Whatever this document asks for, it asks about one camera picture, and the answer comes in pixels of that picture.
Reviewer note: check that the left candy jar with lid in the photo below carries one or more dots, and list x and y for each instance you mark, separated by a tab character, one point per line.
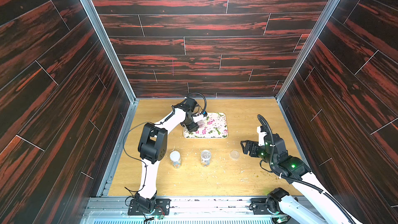
175	158

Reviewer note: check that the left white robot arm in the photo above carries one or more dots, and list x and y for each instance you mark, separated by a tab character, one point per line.
152	148

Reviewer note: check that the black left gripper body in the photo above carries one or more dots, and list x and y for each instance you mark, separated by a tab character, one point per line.
190	124

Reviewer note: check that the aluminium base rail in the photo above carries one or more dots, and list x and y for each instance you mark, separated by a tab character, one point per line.
183	210

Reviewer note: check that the floral rectangular tray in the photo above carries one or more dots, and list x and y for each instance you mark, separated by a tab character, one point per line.
215	128

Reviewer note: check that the clear plastic candy jar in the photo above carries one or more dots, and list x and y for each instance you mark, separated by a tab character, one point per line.
200	122

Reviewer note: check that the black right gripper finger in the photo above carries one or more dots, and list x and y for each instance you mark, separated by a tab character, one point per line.
244	143
244	151

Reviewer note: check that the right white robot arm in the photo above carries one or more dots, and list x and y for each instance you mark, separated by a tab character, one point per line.
271	149

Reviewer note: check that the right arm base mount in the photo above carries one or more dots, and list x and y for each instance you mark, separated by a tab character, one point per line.
270	205

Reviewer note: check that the middle clear candy jar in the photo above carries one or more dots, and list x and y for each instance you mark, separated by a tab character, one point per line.
205	158

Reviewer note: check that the clear plastic jar lid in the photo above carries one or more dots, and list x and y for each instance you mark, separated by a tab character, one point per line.
234	155

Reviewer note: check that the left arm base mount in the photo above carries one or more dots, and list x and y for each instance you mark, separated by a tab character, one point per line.
150	209

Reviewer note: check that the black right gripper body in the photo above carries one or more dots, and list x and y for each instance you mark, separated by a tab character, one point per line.
253	149

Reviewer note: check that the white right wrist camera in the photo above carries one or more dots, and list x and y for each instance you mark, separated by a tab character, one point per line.
261	135

